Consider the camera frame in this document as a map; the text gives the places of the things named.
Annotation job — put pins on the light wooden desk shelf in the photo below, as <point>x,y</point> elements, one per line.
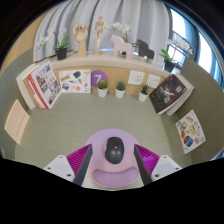
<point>116,70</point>

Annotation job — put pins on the white orchid plant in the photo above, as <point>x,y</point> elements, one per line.
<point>122,28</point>

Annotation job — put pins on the red book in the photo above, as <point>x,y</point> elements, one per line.
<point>34,88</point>

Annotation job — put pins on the white book under black book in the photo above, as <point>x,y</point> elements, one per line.
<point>187,95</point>

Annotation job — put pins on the white orchid in black pot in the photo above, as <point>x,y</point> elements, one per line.
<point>61,53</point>
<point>169,65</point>

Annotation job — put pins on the white wall socket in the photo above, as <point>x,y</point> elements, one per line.
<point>153,81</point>
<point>136,77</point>

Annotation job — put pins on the grey white curtain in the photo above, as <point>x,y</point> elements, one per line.
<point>140,20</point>

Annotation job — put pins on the wooden artist mannequin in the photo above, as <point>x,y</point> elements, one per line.
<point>99,35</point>

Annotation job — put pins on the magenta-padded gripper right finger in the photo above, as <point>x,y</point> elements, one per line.
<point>163,165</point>

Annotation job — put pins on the purple mouse pad with wrist rest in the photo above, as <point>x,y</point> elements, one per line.
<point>100,143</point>

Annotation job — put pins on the pink horse figurine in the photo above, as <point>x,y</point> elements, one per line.
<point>121,46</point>

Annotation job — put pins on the magazine with photo cover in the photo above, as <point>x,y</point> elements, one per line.
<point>46,83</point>

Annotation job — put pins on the small potted green plant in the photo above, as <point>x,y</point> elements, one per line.
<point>143,95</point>
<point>120,91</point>
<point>102,90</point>

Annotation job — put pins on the black horse figurine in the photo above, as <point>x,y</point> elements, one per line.
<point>145,50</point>

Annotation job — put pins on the green desk partition panel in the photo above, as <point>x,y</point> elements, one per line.
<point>208,93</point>
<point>10,83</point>

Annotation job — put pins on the wooden hand model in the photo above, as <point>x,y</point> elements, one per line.
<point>81,38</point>

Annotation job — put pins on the black computer mouse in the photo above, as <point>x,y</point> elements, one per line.
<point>114,150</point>

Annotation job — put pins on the cream beige book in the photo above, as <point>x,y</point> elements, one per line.
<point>16,121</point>

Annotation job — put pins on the black cover book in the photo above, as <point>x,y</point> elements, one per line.
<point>167,94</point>

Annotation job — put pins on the colourful sticker card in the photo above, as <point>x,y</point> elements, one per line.
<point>190,131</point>

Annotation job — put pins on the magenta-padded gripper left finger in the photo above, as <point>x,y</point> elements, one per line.
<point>61,165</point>

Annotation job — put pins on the white sticker sheet card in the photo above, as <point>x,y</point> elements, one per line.
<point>75,81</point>

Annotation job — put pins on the round purple number sign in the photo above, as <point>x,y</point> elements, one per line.
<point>97,78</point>

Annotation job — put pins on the dark framed window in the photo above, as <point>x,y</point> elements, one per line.
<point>200,46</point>

